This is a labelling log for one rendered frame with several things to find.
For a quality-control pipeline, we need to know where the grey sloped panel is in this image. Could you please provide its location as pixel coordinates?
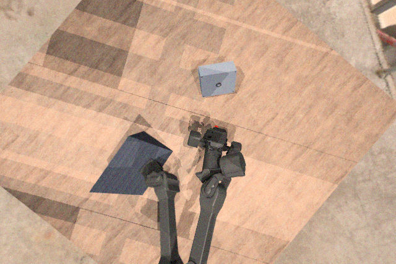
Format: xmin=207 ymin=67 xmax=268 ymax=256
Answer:
xmin=197 ymin=61 xmax=237 ymax=97

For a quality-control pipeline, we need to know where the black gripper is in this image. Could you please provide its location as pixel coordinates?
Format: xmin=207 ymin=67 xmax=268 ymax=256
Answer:
xmin=187 ymin=130 xmax=242 ymax=158

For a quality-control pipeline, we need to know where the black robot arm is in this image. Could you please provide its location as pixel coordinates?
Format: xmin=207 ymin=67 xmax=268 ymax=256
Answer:
xmin=139 ymin=127 xmax=246 ymax=264

